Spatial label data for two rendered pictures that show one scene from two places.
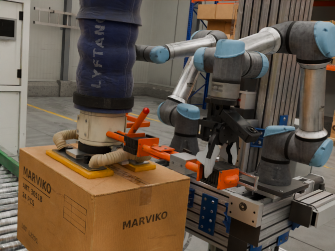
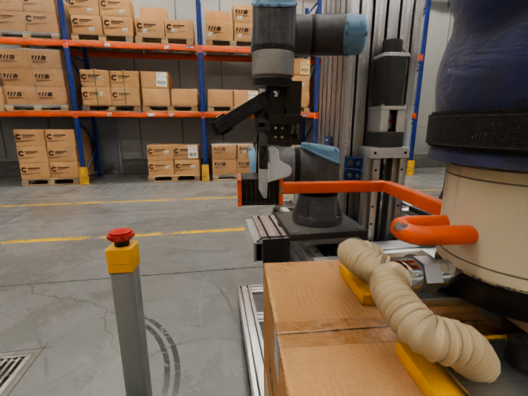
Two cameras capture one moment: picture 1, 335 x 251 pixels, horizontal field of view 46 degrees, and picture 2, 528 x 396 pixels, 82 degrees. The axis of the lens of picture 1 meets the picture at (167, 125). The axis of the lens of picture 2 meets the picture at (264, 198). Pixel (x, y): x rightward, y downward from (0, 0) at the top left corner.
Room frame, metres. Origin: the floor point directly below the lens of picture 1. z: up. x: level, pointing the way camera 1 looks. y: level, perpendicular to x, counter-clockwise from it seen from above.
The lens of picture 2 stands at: (1.51, 0.71, 1.32)
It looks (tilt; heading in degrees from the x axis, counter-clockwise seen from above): 14 degrees down; 307
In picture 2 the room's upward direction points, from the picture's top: straight up
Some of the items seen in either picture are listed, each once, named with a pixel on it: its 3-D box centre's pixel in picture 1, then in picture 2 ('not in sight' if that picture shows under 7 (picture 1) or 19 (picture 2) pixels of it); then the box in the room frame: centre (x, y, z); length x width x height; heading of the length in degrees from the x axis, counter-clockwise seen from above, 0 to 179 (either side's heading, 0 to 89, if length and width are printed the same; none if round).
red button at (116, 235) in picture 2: not in sight; (121, 237); (2.30, 0.32, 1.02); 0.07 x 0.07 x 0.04
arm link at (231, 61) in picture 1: (229, 61); not in sight; (1.05, -0.14, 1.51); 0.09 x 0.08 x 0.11; 137
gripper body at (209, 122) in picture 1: (219, 120); not in sight; (1.05, -0.14, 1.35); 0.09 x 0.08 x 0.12; 42
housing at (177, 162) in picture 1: (184, 163); not in sight; (1.13, -0.06, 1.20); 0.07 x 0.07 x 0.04; 42
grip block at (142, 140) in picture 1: (141, 144); not in sight; (1.29, 0.08, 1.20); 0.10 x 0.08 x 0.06; 132
